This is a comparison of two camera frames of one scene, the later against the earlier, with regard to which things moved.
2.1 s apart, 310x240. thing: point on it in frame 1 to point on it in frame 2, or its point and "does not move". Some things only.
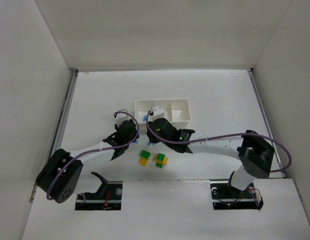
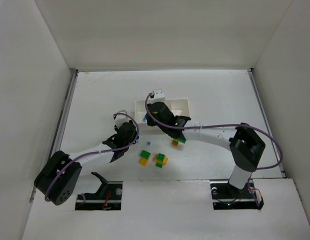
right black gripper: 185,139 to 155,113
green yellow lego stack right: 160,160 does not move
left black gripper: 116,144 does not move
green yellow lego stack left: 144,156 does not move
